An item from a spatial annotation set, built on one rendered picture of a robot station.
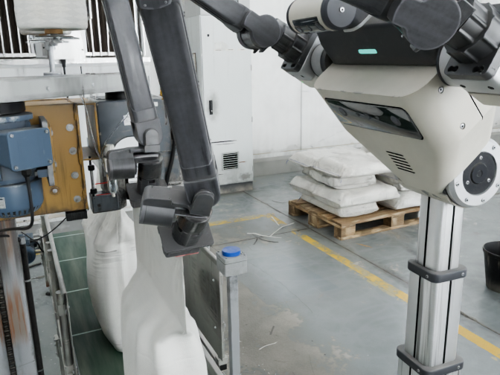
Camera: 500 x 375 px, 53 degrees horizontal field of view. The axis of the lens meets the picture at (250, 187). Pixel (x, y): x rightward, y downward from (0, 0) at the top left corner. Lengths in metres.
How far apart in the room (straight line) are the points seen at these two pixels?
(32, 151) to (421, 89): 0.86
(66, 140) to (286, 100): 5.00
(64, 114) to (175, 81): 0.80
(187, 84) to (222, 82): 4.56
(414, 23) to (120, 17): 0.67
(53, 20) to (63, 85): 0.17
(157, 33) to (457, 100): 0.56
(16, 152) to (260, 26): 0.63
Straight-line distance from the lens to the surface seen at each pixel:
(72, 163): 1.54
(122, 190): 1.59
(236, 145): 5.44
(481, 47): 0.82
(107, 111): 1.52
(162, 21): 0.71
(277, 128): 6.32
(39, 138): 1.27
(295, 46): 1.30
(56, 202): 1.56
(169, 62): 0.73
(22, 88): 1.31
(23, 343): 1.78
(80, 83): 1.43
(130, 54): 1.19
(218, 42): 5.30
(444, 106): 0.98
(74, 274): 2.79
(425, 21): 0.75
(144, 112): 1.18
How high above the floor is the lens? 1.46
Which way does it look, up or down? 15 degrees down
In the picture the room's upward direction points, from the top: 1 degrees counter-clockwise
